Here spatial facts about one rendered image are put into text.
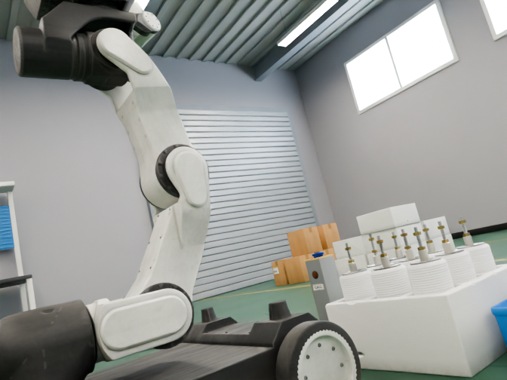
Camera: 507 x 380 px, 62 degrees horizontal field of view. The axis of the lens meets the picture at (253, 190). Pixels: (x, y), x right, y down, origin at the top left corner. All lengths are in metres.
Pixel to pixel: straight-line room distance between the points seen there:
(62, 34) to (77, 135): 5.27
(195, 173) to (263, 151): 6.52
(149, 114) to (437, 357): 0.90
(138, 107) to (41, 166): 5.06
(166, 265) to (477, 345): 0.73
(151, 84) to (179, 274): 0.48
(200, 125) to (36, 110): 2.40
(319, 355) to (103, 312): 0.45
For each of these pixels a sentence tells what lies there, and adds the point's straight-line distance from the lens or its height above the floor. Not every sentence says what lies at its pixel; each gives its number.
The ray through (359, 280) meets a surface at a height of 0.23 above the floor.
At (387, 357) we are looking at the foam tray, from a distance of 1.21.
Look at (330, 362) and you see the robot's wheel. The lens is 0.96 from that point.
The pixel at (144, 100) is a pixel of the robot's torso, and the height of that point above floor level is 0.80.
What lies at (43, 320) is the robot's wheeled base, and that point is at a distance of 0.93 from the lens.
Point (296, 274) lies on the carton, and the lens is 4.99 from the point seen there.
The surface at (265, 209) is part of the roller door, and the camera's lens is 7.19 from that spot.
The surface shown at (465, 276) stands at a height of 0.19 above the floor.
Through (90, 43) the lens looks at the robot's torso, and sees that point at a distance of 1.13.
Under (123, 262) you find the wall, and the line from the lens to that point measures 6.06.
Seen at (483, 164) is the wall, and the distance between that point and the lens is 6.67.
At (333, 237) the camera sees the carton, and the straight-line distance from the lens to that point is 5.33.
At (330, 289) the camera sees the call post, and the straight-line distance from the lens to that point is 1.41.
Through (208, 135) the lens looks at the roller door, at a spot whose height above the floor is 2.54.
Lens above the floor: 0.35
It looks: 10 degrees up
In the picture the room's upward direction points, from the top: 13 degrees counter-clockwise
